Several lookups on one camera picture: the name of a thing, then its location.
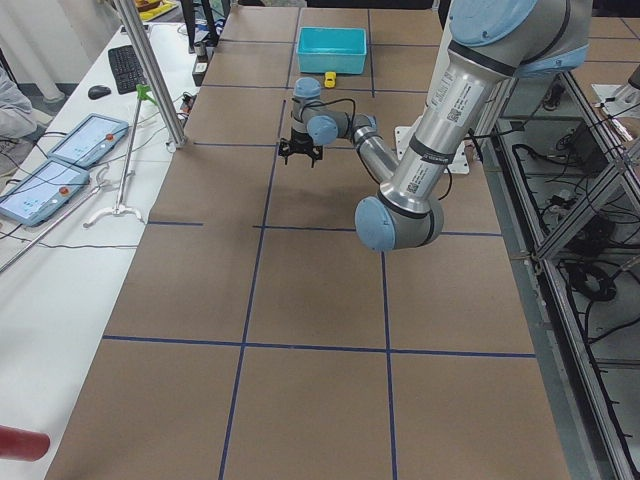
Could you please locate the seated person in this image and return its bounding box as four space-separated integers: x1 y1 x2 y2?
0 68 38 177

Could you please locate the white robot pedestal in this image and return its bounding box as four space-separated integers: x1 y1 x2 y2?
394 124 471 176

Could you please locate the red cylinder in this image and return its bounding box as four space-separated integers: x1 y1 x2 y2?
0 426 51 462

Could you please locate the green handled reacher grabber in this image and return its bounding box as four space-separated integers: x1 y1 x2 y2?
83 84 154 229

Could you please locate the black keyboard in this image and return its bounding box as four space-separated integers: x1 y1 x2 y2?
108 45 146 94

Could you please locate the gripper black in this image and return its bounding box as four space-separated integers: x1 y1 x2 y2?
278 130 323 168

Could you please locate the yellow beetle toy car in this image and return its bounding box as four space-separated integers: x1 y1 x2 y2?
324 71 337 89

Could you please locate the black box with knob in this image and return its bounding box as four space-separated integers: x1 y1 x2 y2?
192 42 210 86

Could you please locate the teach pendant tablet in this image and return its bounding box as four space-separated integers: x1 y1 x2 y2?
47 113 129 168
1 159 89 227

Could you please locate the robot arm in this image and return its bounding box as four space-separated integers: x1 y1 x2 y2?
278 1 592 252

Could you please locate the teal plastic bin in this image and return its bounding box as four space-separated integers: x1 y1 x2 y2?
297 27 367 75

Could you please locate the aluminium frame post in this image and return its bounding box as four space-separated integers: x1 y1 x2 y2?
115 0 187 149

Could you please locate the small orange circuit board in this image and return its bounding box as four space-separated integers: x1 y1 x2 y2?
180 92 197 115

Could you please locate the black computer mouse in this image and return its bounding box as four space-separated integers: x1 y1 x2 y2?
87 85 112 100

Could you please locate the lower teach pendant tablet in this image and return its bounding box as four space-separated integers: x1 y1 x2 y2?
1 159 89 227

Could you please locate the upper teach pendant tablet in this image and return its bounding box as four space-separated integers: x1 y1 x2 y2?
47 113 129 168

